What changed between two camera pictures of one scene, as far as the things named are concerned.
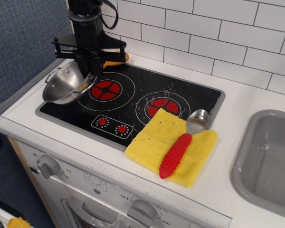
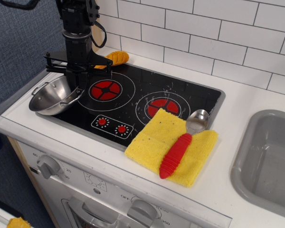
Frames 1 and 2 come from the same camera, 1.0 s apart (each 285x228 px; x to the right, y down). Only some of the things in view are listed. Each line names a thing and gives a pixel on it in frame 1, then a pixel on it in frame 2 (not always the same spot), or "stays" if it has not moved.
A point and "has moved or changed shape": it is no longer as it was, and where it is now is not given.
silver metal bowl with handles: x=63 y=84 has moved or changed shape
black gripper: x=90 y=46 -> x=78 y=56
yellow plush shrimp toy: x=116 y=62 stays
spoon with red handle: x=197 y=120 stays
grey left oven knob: x=48 y=166 stays
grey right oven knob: x=142 y=212 stays
